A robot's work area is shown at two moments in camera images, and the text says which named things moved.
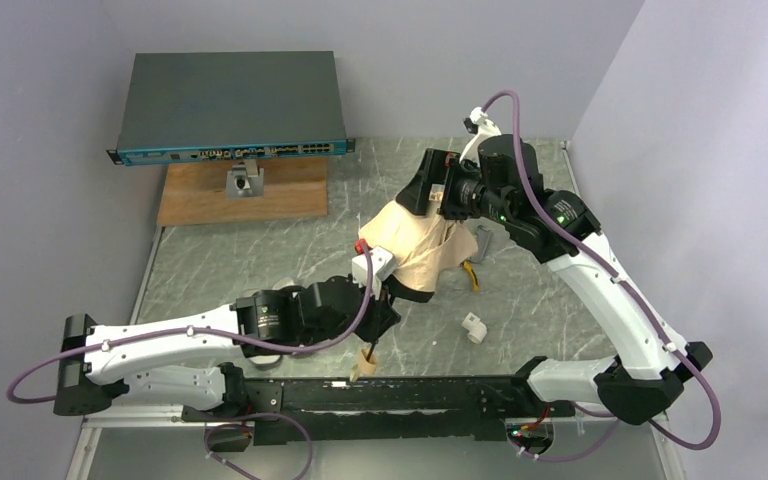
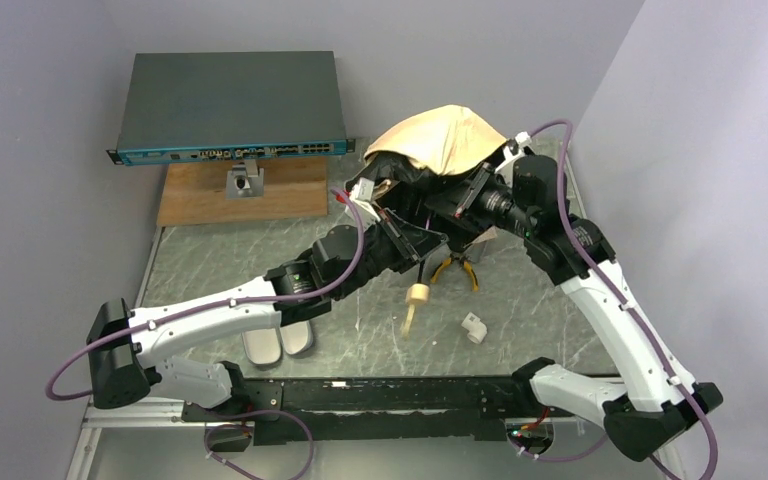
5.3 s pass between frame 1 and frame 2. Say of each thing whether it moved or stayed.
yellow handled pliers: stayed
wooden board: stayed
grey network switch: stayed
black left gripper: moved
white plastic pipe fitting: stayed
